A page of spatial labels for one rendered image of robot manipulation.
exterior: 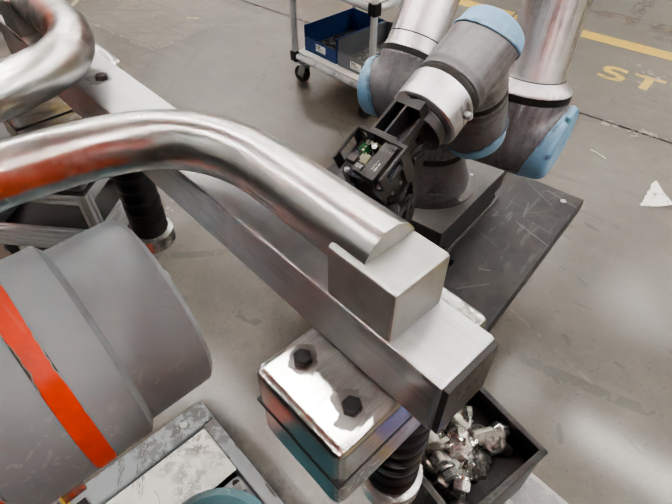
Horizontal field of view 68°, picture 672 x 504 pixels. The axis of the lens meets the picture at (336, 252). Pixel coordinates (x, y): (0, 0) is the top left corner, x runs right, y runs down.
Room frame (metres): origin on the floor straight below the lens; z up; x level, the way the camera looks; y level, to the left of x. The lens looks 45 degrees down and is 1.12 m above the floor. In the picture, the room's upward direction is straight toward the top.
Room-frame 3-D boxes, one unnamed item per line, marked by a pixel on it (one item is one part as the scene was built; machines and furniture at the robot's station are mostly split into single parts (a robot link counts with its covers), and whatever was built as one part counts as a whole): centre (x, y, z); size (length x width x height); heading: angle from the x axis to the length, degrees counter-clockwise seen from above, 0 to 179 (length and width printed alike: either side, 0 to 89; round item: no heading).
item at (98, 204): (1.20, 0.82, 0.17); 0.43 x 0.36 x 0.34; 83
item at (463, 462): (0.28, -0.12, 0.51); 0.20 x 0.14 x 0.13; 35
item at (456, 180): (0.96, -0.21, 0.45); 0.19 x 0.19 x 0.10
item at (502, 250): (0.96, -0.22, 0.15); 0.60 x 0.60 x 0.30; 50
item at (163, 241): (0.39, 0.19, 0.83); 0.04 x 0.04 x 0.16
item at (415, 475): (0.14, -0.04, 0.83); 0.04 x 0.04 x 0.16
